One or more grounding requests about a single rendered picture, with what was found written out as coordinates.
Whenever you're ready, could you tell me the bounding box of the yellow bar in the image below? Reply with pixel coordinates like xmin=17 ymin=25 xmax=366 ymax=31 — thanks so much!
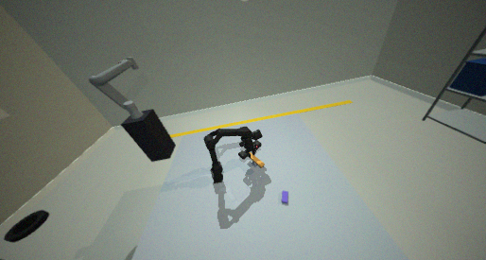
xmin=250 ymin=153 xmax=265 ymax=167

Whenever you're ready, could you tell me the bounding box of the small purple block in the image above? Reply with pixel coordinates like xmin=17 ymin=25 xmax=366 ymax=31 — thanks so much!
xmin=282 ymin=191 xmax=287 ymax=204

